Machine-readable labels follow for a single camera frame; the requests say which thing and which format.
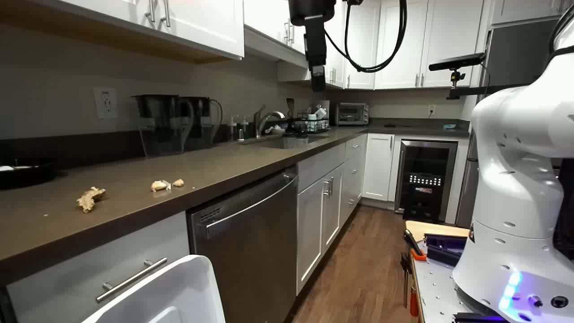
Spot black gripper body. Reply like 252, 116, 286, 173
286, 0, 337, 66

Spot tan ginger root piece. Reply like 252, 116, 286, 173
75, 184, 107, 214

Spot dark blue flat object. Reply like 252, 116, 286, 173
421, 232, 469, 267

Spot dishes beside sink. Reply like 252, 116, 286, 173
301, 101, 331, 134

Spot silver toaster oven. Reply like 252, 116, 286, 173
333, 100, 371, 127

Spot chrome sink faucet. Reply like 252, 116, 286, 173
252, 103, 288, 139

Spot white upper cabinet row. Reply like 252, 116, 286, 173
242, 0, 574, 91

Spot white lower cabinet doors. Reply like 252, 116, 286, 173
294, 130, 396, 297

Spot black glass-door wine fridge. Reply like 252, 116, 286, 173
394, 136, 459, 223

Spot stainless steel dishwasher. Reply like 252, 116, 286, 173
186, 164, 301, 323

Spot light wooden board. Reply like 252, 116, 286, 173
403, 218, 471, 243

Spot orange and black clamp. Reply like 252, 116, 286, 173
401, 227, 430, 263

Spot stainless steel refrigerator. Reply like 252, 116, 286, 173
453, 15, 561, 229

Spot perforated robot mounting table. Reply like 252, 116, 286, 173
410, 256, 498, 323

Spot white upper wall cabinet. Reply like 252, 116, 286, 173
0, 0, 245, 64

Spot black camera on stand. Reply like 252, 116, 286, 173
426, 49, 487, 100

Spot white wall outlet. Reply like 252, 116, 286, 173
93, 85, 118, 119

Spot white drawer cabinet with handle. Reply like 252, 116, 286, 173
3, 209, 191, 323

